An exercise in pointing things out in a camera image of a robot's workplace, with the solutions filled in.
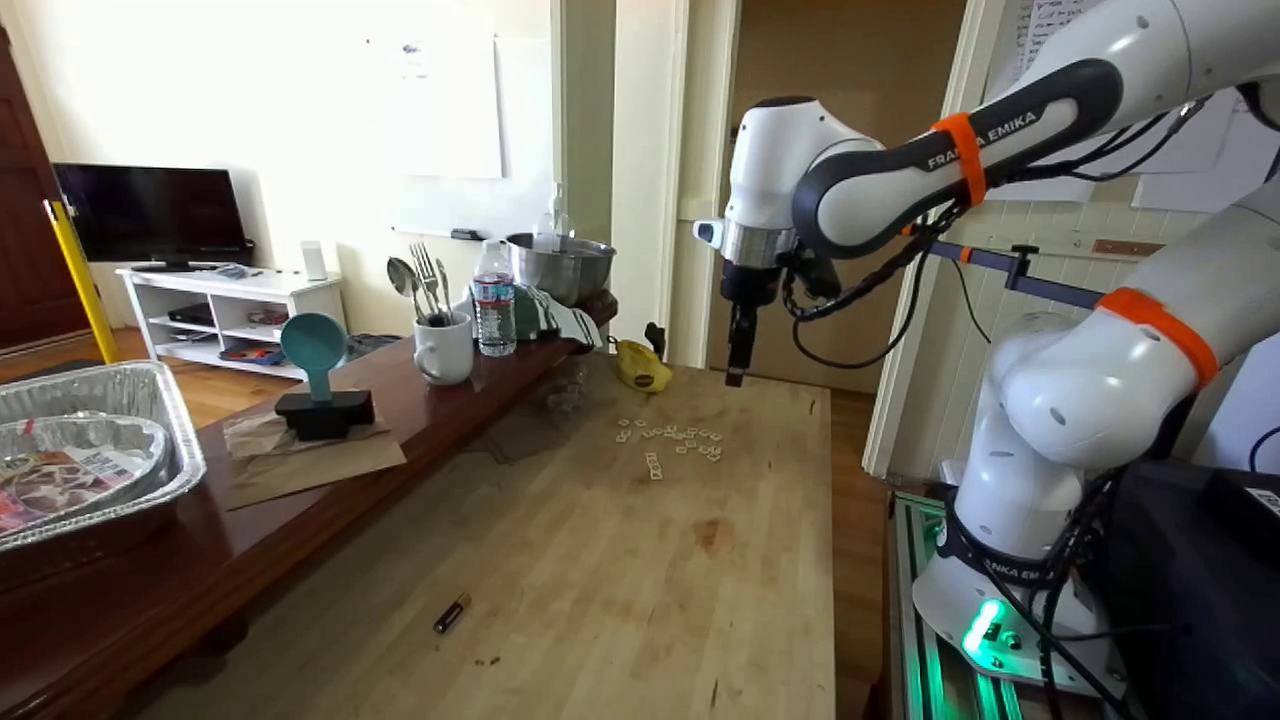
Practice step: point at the metal spoon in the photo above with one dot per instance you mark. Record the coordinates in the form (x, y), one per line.
(401, 276)

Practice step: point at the black block base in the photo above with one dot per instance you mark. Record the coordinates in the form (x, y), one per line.
(324, 412)

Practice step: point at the small black marker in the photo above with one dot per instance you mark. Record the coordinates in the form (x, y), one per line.
(450, 618)

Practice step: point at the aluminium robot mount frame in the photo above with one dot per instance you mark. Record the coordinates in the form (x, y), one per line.
(932, 665)

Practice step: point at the brown paper sheet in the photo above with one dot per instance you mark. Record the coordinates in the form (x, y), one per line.
(321, 464)

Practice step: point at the white mug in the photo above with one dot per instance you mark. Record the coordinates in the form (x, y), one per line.
(446, 352)

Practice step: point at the green striped white towel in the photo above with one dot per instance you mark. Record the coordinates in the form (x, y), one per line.
(562, 321)

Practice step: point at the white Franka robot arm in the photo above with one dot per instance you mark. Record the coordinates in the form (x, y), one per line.
(1064, 387)

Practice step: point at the brown wooden door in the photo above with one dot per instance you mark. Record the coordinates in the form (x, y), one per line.
(852, 52)

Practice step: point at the black television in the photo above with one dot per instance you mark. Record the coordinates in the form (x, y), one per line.
(154, 213)

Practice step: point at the white poster with writing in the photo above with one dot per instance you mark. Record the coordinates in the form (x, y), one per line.
(1205, 167)

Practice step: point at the steel mixing bowl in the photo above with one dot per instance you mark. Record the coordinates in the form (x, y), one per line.
(579, 265)

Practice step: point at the white leaning board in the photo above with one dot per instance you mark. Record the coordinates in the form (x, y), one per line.
(922, 387)

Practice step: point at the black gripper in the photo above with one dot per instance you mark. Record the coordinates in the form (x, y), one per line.
(741, 285)

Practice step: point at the yellow cloth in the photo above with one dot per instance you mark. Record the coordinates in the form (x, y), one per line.
(646, 369)

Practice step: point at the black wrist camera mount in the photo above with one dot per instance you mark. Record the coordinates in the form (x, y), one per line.
(818, 274)

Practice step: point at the blue bar clamp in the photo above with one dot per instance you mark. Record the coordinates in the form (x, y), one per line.
(1052, 285)

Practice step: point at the white television shelf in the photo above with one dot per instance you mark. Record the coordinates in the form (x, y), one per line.
(246, 311)

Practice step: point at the clear plastic water bottle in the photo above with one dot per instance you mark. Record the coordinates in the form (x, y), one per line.
(493, 314)

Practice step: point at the yellow stick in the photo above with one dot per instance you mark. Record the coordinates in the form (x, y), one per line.
(76, 274)

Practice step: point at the white wall board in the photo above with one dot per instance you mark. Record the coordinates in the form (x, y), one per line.
(454, 133)

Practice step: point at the dark wooden table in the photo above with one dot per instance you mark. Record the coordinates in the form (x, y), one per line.
(132, 601)

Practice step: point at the aluminium foil tray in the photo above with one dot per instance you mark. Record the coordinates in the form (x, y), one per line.
(163, 402)

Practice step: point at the metal fork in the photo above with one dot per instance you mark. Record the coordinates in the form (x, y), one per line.
(432, 282)

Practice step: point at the teal round scoop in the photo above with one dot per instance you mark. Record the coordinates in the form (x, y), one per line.
(314, 346)

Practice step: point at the black controller box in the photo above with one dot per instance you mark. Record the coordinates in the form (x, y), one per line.
(1184, 601)

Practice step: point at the colourful printed paper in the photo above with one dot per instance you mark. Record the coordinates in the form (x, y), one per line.
(53, 481)

